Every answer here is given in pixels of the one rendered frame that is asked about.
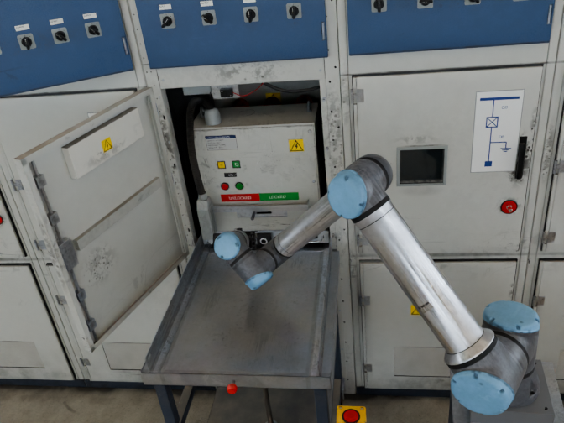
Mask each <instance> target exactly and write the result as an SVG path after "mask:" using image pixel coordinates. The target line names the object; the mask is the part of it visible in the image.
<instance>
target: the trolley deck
mask: <svg viewBox="0 0 564 423"><path fill-rule="evenodd" d="M321 259H322V252H296V253H295V254H294V255H293V256H292V257H291V258H289V259H287V260H286V261H285V262H284V263H282V264H281V265H280V266H279V267H278V268H277V269H276V270H275V271H274V272H273V275H274V276H273V277H272V278H271V279H270V280H269V281H267V282H266V283H265V284H264V285H262V286H260V287H259V288H258V289H256V290H251V289H250V288H249V287H248V286H247V285H245V283H244V281H243V280H242V279H241V278H240V277H239V275H238V274H237V273H236V272H235V271H234V270H233V268H232V267H231V266H230V265H229V264H228V262H227V261H226V260H224V259H221V258H219V257H218V256H217V255H216V253H209V254H208V255H207V258H206V262H205V263H204V266H203V268H202V271H201V273H200V276H199V278H198V280H197V282H196V286H195V289H194V290H193V293H192V295H191V298H190V300H189V303H188V305H187V307H186V309H185V313H184V315H183V317H182V320H181V322H180V325H179V327H178V330H177V332H176V334H175V338H174V340H173V342H172V344H171V346H170V350H169V352H168V354H167V357H166V359H165V361H164V365H163V367H162V369H161V371H160V373H148V371H149V368H148V365H147V363H146V360H145V362H144V365H143V367H142V369H141V371H140V373H141V376H142V379H143V382H144V384H152V385H183V386H214V387H227V386H228V385H229V384H231V383H232V381H233V380H235V381H236V382H235V384H236V385H237V386H238V387H245V388H276V389H332V370H333V356H334V343H335V330H336V318H337V292H338V280H339V267H340V258H339V251H338V252H332V267H331V278H330V287H329V297H328V307H327V317H326V335H325V345H324V355H323V364H322V375H321V377H309V371H310V363H311V349H312V341H313V334H314V326H315V319H316V304H317V296H318V289H319V281H320V273H321Z"/></svg>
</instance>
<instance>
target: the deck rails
mask: <svg viewBox="0 0 564 423"><path fill-rule="evenodd" d="M208 254H209V252H202V251H201V246H200V243H199V239H198V240H197V243H196V246H195V247H194V250H193V252H192V254H191V256H190V259H189V261H188V263H187V265H186V267H185V270H184V272H183V274H182V276H181V278H180V281H179V284H178V285H177V287H176V289H175V293H174V294H173V296H172V298H171V300H170V303H169V305H168V307H167V310H166V312H165V314H164V316H163V319H162V321H161V323H160V324H159V328H158V330H157V332H156V333H155V336H154V339H153V341H152V343H151V345H150V347H149V350H148V352H147V354H146V356H145V360H146V363H147V365H148V368H149V371H148V373H160V371H161V369H162V367H163V365H164V362H165V359H166V357H167V354H168V352H169V350H170V346H171V344H172V342H173V340H174V338H175V334H176V332H177V330H178V327H179V325H180V322H181V320H182V317H183V315H184V313H185V309H186V307H187V305H188V303H189V300H190V298H191V295H192V293H193V290H194V289H195V286H196V282H197V280H198V278H199V276H200V273H201V271H202V268H203V266H204V263H205V262H206V258H207V255H208ZM331 267H332V249H331V238H330V239H329V248H328V251H322V259H321V273H320V281H319V289H318V296H317V304H316V319H315V326H314V334H313V341H312V349H311V363H310V371H309V377H321V375H322V364H323V355H324V345H325V335H326V317H327V307H328V297H329V287H330V278H331ZM149 354H151V355H150V357H149ZM148 357H149V359H148Z"/></svg>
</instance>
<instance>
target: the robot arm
mask: <svg viewBox="0 0 564 423"><path fill-rule="evenodd" d="M392 179H393V171H392V167H391V165H390V163H389V162H388V160H386V159H385V158H384V157H382V156H380V155H378V154H365V155H364V156H362V157H360V158H359V159H357V160H356V161H355V162H353V163H352V164H350V165H349V166H348V167H347V168H346V169H345V170H342V171H340V172H339V173H338V174H337V175H336V176H335V177H334V178H333V179H332V181H331V182H330V184H329V186H328V192H327V193H326V194H325V195H324V196H323V197H322V198H321V199H320V200H319V201H318V202H316V203H315V204H314V205H313V206H312V207H310V208H309V209H308V210H307V211H306V212H304V213H303V214H302V215H301V216H300V217H298V218H297V219H296V220H295V221H294V222H292V223H291V224H290V225H289V226H288V227H287V228H286V229H285V230H284V231H283V232H281V233H279V234H278V235H276V236H275V237H274V238H272V239H271V240H270V241H269V242H268V243H266V244H265V245H264V246H263V247H262V248H261V249H260V250H258V251H257V252H256V253H254V252H253V250H257V248H255V247H256V239H255V238H258V237H257V233H256V232H257V231H247V232H245V231H243V229H242V228H234V231H230V232H223V233H213V245H214V250H215V253H216V255H217V256H218V257H219V258H221V259H224V260H226V261H227V262H228V264H229V265H230V266H231V267H232V268H233V270H234V271H235V272H236V273H237V274H238V275H239V277H240V278H241V279H242V280H243V281H244V283H245V285H247V286H248V287H249V288H250V289H251V290H256V289H258V288H259V287H260V286H262V285H264V284H265V283H266V282H267V281H269V280H270V279H271V278H272V277H273V276H274V275H273V272H274V271H275V270H276V269H277V268H278V267H279V266H280V265H281V264H282V263H284V262H285V261H286V260H287V259H289V258H291V257H292V256H293V255H294V254H295V253H296V252H297V251H298V250H300V249H301V248H303V247H304V246H305V245H306V244H308V242H310V241H311V240H312V239H313V238H315V237H316V236H318V235H319V234H320V233H322V232H323V231H324V230H326V229H327V228H328V227H330V226H331V225H332V224H333V223H334V222H336V221H337V220H338V219H340V218H341V217H343V218H346V219H351V220H352V222H353V223H354V224H355V225H357V227H358V228H359V230H360V231H361V233H362V234H363V235H364V237H365V238H366V239H367V240H368V242H369V244H370V245H371V246H372V248H373V250H374V251H375V252H376V254H377V255H378V256H379V257H380V259H381V260H382V262H383V263H384V265H385V266H386V268H387V269H388V270H389V272H390V273H391V274H392V275H393V277H394V279H395V280H396V281H397V283H398V284H399V286H400V287H401V289H402V290H403V291H404V292H405V294H406V295H407V297H408V298H409V299H410V301H411V303H412V304H413V305H414V307H415V308H416V309H417V310H418V312H419V313H420V315H421V316H422V318H423V319H424V320H425V322H426V324H427V325H428V326H429V328H430V329H431V330H432V331H433V333H434V334H435V336H436V337H437V339H438V340H439V342H440V343H441V345H442V346H443V347H444V348H445V349H446V353H445V357H444V360H445V363H446V364H447V366H448V367H449V369H450V370H451V371H452V372H453V374H454V376H453V377H452V380H451V390H452V393H453V395H454V397H455V398H456V399H458V402H459V403H460V404H462V405H463V406H464V407H466V408H468V409H469V410H471V411H473V412H476V413H479V414H481V413H482V414H484V415H498V414H501V413H503V412H504V411H506V410H507V409H508V407H510V408H516V407H522V406H526V405H529V404H531V403H532V402H534V401H535V400H536V399H537V397H538V395H539V393H540V386H541V383H540V379H539V376H538V374H537V372H536V370H535V359H536V352H537V345H538V337H539V330H540V328H541V326H540V318H539V316H538V314H537V313H536V312H535V311H534V310H533V309H532V308H530V307H528V306H527V305H524V304H522V303H519V302H515V301H511V300H507V301H506V300H499V301H495V302H492V303H490V304H488V305H487V306H486V307H485V308H484V311H483V324H482V327H481V326H480V325H479V324H478V323H477V321H476V320H475V318H474V317H473V315H472V314H471V312H470V311H469V310H468V308H467V307H466V306H465V305H464V303H463V302H462V300H461V299H460V297H459V296H458V294H457V293H456V291H455V290H454V289H453V288H452V286H451V285H450V283H449V282H448V281H447V279H446V277H445V276H444V275H443V273H442V272H441V271H440V270H439V268H438V267H437V265H436V264H435V262H434V261H433V259H432V258H431V256H430V255H429V254H428V253H427V252H426V250H425V248H424V247H423V246H422V244H421V243H420V241H419V240H418V238H417V237H416V235H415V234H414V233H413V232H412V230H411V229H410V227H409V226H408V224H407V223H406V222H405V220H404V218H403V217H402V216H401V215H400V213H399V212H398V211H397V209H396V208H395V206H394V205H393V203H392V202H391V199H390V198H389V196H388V195H387V193H386V192H385V191H386V190H387V189H388V188H389V186H390V184H391V182H392Z"/></svg>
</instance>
